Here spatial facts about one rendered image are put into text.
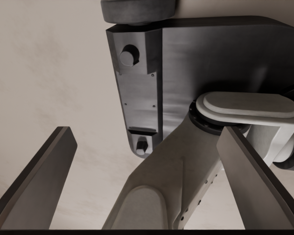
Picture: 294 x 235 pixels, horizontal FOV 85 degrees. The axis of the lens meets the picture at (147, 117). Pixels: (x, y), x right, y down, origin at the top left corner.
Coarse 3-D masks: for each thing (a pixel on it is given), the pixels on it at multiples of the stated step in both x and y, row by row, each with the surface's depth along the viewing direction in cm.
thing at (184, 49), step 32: (128, 32) 38; (160, 32) 40; (192, 32) 39; (224, 32) 38; (256, 32) 36; (288, 32) 35; (128, 64) 39; (160, 64) 45; (192, 64) 44; (224, 64) 42; (256, 64) 40; (288, 64) 39; (128, 96) 52; (160, 96) 51; (192, 96) 50; (288, 96) 42; (128, 128) 62; (160, 128) 60; (288, 160) 36
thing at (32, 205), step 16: (64, 128) 10; (48, 144) 9; (64, 144) 10; (32, 160) 8; (48, 160) 8; (64, 160) 10; (32, 176) 7; (48, 176) 8; (64, 176) 10; (16, 192) 6; (32, 192) 7; (48, 192) 8; (0, 208) 6; (16, 208) 6; (32, 208) 7; (48, 208) 8; (0, 224) 6; (16, 224) 6; (32, 224) 7; (48, 224) 8
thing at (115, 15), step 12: (108, 0) 37; (120, 0) 36; (132, 0) 35; (144, 0) 35; (156, 0) 36; (168, 0) 38; (108, 12) 39; (120, 12) 37; (132, 12) 36; (144, 12) 36; (156, 12) 37; (168, 12) 39
